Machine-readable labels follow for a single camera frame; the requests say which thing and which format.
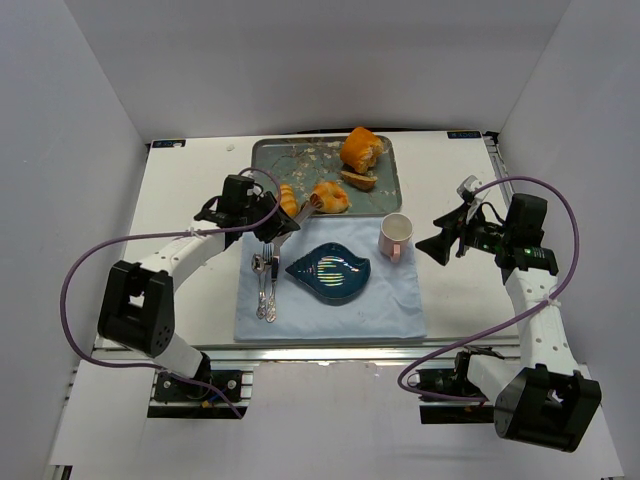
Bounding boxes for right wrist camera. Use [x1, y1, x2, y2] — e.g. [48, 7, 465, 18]
[456, 175, 483, 207]

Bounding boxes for pink mug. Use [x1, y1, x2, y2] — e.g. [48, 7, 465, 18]
[378, 213, 413, 263]

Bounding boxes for dark blue leaf plate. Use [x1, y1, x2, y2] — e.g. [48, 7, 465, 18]
[285, 242, 371, 304]

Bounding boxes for small striped croissant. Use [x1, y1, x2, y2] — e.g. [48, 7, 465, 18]
[280, 184, 299, 218]

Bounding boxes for light blue placemat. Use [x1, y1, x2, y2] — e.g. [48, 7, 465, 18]
[234, 217, 427, 342]

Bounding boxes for round golden bread roll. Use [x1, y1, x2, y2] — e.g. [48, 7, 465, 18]
[309, 181, 350, 214]

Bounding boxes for blue table label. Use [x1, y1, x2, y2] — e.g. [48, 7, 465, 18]
[151, 139, 186, 149]
[446, 130, 482, 140]

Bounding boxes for metal serving tongs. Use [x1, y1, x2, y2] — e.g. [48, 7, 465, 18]
[269, 193, 322, 259]

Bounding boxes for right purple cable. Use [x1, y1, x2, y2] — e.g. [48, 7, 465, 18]
[397, 175, 580, 404]

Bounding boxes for floral metal tray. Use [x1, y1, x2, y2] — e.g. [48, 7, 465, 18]
[251, 135, 402, 217]

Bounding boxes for left blue table label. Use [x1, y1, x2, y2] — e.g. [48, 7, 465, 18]
[151, 139, 186, 149]

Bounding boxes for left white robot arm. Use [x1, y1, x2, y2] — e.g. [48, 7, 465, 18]
[97, 175, 300, 398]

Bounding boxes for brown bread slice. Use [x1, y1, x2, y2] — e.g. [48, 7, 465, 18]
[340, 170, 378, 192]

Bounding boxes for purple cable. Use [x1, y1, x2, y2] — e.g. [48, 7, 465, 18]
[397, 175, 580, 404]
[59, 167, 284, 419]

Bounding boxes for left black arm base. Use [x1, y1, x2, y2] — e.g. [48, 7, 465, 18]
[147, 369, 253, 420]

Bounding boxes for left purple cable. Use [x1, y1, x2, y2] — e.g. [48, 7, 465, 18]
[59, 167, 284, 419]

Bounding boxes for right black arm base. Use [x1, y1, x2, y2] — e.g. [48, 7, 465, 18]
[407, 346, 506, 425]

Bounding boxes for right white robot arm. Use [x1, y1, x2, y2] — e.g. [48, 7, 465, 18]
[416, 194, 602, 452]

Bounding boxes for silver fork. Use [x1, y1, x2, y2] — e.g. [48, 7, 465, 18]
[262, 243, 273, 322]

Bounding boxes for large orange bread loaf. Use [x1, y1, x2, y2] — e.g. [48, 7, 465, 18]
[340, 127, 384, 174]

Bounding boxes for right blue table label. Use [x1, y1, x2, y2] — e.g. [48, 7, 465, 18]
[446, 130, 482, 140]

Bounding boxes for silver spoon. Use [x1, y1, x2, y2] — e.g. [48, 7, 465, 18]
[250, 253, 267, 320]

